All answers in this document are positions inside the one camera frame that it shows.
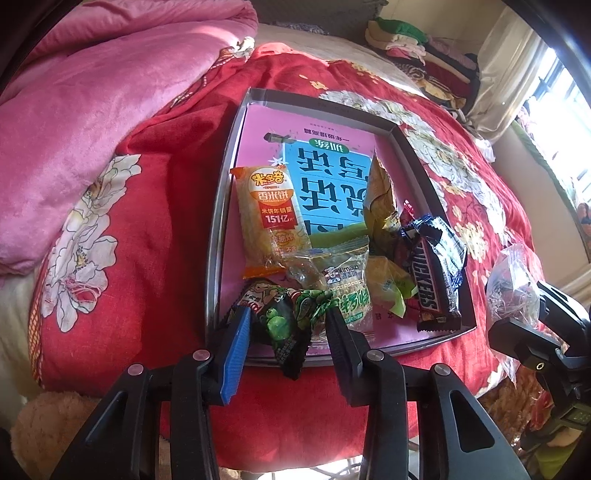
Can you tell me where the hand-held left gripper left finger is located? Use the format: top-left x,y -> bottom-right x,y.
51,305 -> 252,480

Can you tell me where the red floral blanket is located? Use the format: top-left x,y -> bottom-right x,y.
28,44 -> 548,472

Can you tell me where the white crumpled cloth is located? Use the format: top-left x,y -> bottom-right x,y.
471,134 -> 497,162

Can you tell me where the grey tray with pink print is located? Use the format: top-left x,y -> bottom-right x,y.
204,87 -> 477,368

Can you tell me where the clear oat snack packet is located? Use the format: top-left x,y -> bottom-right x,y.
281,235 -> 375,344

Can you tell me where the yellow cake candy packet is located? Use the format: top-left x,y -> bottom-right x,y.
367,256 -> 419,319

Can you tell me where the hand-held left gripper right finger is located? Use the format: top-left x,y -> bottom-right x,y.
324,307 -> 532,480

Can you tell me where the yellow snack packet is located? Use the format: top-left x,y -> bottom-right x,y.
361,150 -> 402,259

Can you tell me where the cream fuzzy blanket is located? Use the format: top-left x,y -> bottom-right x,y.
0,272 -> 44,402

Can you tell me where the pink quilt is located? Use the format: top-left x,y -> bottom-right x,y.
0,0 -> 259,278

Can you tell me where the orange rice cracker packet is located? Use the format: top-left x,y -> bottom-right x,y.
229,165 -> 311,280

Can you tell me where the clear round cake packet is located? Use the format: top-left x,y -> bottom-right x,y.
485,244 -> 543,386

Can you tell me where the beige bed sheet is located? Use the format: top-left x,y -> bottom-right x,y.
256,23 -> 416,88

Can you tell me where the red snack packet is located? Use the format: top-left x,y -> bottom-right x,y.
397,199 -> 421,241

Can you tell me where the dark brown chocolate bar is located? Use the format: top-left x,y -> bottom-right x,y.
402,215 -> 468,333

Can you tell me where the pile of folded clothes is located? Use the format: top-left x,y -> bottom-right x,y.
365,16 -> 483,123

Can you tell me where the dark green pea packet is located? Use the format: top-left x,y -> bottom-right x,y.
222,281 -> 338,381

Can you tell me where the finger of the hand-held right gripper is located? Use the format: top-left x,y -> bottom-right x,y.
488,318 -> 561,370
536,281 -> 591,356

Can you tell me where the dark patterned cloth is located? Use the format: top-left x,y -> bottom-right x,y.
277,21 -> 333,37

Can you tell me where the cream curtain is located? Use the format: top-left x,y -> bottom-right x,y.
466,9 -> 548,139

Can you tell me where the window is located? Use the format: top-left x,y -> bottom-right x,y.
512,41 -> 591,222

